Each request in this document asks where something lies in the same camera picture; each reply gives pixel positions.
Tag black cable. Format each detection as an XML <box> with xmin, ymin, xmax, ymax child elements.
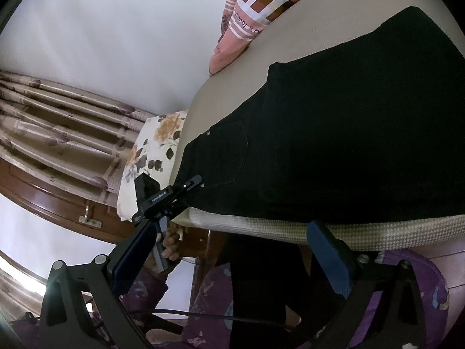
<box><xmin>127</xmin><ymin>309</ymin><xmax>291</xmax><ymax>330</ymax></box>

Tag person's left forearm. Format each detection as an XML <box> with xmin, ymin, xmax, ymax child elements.
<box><xmin>120</xmin><ymin>258</ymin><xmax>175</xmax><ymax>313</ymax></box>

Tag beige mattress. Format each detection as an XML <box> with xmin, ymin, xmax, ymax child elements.
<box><xmin>171</xmin><ymin>0</ymin><xmax>465</xmax><ymax>253</ymax></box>

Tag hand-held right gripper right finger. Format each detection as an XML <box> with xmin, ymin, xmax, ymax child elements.
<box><xmin>306</xmin><ymin>220</ymin><xmax>427</xmax><ymax>349</ymax></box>

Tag brown wooden panel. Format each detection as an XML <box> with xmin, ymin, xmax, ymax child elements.
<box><xmin>0</xmin><ymin>160</ymin><xmax>153</xmax><ymax>244</ymax></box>

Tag striped floral curtain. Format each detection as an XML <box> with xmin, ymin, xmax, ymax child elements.
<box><xmin>0</xmin><ymin>71</ymin><xmax>149</xmax><ymax>204</ymax></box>

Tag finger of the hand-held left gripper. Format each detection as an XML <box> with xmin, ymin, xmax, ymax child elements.
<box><xmin>173</xmin><ymin>175</ymin><xmax>203</xmax><ymax>197</ymax></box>

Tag person's purple floral clothing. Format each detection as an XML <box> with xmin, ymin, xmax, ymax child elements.
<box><xmin>182</xmin><ymin>249</ymin><xmax>451</xmax><ymax>349</ymax></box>

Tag floral pillow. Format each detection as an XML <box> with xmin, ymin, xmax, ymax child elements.
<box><xmin>117</xmin><ymin>109</ymin><xmax>189</xmax><ymax>222</ymax></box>

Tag metal latch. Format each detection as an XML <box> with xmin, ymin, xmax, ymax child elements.
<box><xmin>79</xmin><ymin>205</ymin><xmax>103</xmax><ymax>226</ymax></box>

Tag black pants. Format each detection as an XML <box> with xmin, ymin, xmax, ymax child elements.
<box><xmin>174</xmin><ymin>6</ymin><xmax>465</xmax><ymax>349</ymax></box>

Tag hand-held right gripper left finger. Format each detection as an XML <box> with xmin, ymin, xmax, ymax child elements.
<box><xmin>38</xmin><ymin>221</ymin><xmax>158</xmax><ymax>349</ymax></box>

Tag person's left hand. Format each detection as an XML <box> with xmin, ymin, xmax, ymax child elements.
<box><xmin>162</xmin><ymin>224</ymin><xmax>184</xmax><ymax>261</ymax></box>

